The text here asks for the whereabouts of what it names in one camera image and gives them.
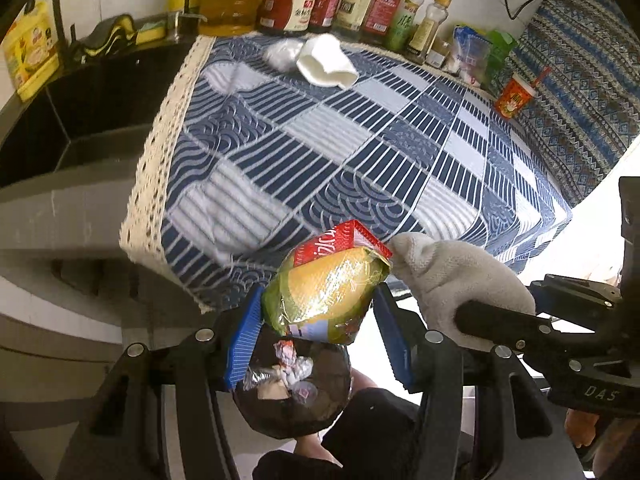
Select yellow green snack bag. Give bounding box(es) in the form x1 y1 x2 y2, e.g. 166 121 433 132
262 220 392 344

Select white paper cup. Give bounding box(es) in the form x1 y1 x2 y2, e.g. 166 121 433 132
296 34 359 90

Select white tissue ball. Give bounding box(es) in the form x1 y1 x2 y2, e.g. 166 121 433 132
262 39 304 73

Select black trash bin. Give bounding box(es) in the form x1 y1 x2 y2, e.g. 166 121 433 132
233 326 352 440

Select black kitchen sink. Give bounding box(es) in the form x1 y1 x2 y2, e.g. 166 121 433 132
1 41 192 203

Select person's right hand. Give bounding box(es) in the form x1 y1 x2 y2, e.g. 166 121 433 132
563 406 640 461

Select blue white patterned tablecloth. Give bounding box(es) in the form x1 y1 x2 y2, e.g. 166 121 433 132
119 34 572 308

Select patterned blue curtain cloth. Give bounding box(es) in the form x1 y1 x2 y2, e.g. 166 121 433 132
499 0 639 206

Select red paper cup with straw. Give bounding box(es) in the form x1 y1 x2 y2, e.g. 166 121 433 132
495 66 551 120

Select plastic bags of seasoning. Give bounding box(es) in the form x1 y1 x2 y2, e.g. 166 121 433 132
444 25 518 89

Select green-label small bottle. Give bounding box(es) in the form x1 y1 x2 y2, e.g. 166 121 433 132
384 0 424 52

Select small sesame oil bottle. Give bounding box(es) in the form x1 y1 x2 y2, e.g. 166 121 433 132
405 0 451 65

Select metal soap dispenser pump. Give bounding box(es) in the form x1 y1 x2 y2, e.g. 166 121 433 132
167 11 207 42

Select yellow green sponge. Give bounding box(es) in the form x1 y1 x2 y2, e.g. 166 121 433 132
134 16 167 46

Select red-label clear bottle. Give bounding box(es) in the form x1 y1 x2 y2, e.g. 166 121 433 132
360 0 401 44

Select yellow black cleaning cloth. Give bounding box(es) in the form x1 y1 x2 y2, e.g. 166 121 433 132
70 13 138 64

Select black faucet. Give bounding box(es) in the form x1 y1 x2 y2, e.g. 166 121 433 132
29 0 72 61

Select yellow dish soap bottle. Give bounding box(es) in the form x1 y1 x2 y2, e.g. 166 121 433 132
2 0 60 102

